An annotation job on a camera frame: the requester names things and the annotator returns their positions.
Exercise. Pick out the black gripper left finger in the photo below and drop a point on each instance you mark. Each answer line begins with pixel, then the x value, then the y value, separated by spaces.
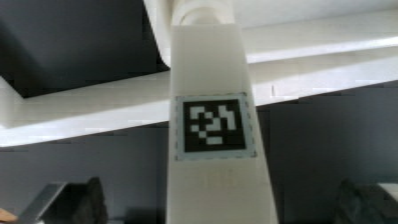
pixel 67 204

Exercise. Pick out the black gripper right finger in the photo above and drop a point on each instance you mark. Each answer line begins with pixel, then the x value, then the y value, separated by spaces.
pixel 366 204

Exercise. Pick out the white desk leg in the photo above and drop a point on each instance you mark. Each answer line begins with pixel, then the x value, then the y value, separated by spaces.
pixel 218 187

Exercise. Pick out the white desk tabletop panel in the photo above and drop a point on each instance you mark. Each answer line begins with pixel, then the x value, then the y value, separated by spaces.
pixel 291 28

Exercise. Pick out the white L-shaped obstacle fence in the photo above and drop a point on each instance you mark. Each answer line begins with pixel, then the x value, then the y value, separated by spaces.
pixel 128 103

